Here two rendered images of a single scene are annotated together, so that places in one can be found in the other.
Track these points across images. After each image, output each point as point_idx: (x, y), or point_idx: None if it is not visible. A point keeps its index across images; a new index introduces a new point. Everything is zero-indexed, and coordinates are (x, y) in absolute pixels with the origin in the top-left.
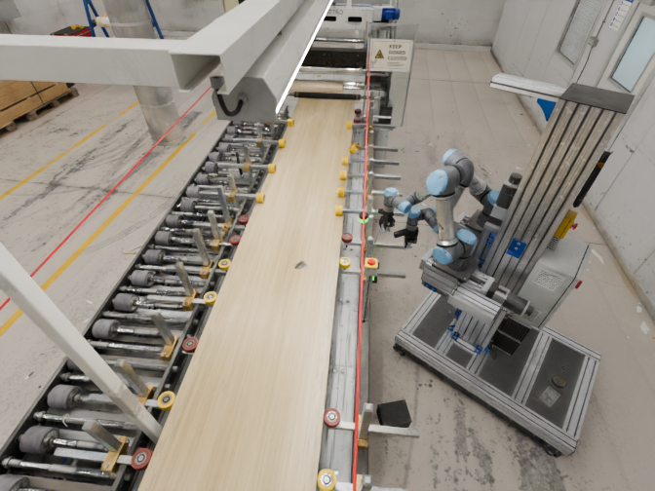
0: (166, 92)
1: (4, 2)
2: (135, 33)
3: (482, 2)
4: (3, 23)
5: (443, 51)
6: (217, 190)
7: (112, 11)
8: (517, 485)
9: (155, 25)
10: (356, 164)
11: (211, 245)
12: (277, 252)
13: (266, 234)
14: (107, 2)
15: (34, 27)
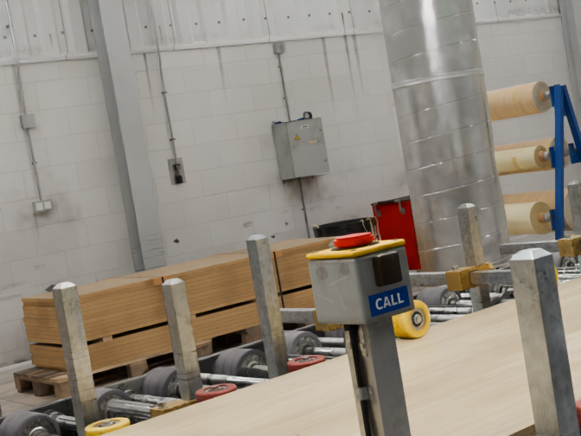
0: (486, 238)
1: (308, 146)
2: (433, 98)
3: None
4: (296, 186)
5: None
6: (249, 250)
7: (395, 58)
8: None
9: (580, 159)
10: None
11: (153, 407)
12: (280, 419)
13: (316, 387)
14: (390, 41)
15: (351, 195)
